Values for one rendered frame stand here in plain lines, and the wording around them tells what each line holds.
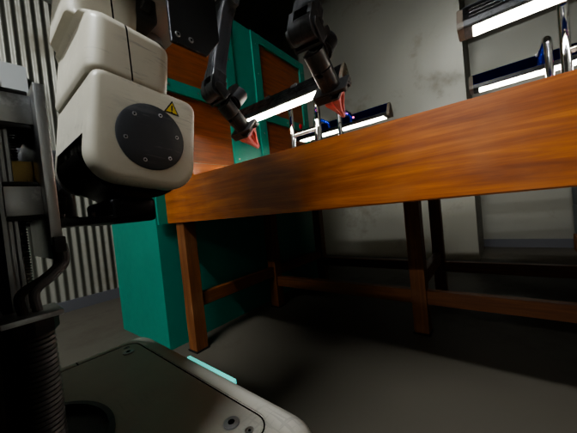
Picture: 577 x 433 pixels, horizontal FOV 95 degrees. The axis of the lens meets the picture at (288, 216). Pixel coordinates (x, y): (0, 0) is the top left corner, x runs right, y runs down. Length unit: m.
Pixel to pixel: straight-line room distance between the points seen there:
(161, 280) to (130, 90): 1.00
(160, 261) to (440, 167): 1.15
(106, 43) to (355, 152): 0.51
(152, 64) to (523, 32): 3.47
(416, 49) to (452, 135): 2.50
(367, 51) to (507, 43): 1.30
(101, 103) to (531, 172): 0.69
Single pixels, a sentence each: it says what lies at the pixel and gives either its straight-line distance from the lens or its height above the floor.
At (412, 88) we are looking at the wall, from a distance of 2.98.
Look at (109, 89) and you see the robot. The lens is 0.49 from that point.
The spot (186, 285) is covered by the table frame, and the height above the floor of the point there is 0.30.
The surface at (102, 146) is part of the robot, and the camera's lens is 0.46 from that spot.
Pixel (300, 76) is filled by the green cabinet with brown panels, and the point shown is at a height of 1.67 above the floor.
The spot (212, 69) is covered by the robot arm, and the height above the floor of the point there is 1.08.
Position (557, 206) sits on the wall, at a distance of 3.44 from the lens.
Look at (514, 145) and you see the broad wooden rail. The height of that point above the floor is 0.66.
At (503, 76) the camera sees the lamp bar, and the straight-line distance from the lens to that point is 1.55.
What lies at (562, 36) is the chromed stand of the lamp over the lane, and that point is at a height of 1.00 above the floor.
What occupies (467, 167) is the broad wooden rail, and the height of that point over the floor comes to 0.64.
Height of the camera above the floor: 0.59
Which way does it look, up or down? 1 degrees down
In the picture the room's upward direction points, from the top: 6 degrees counter-clockwise
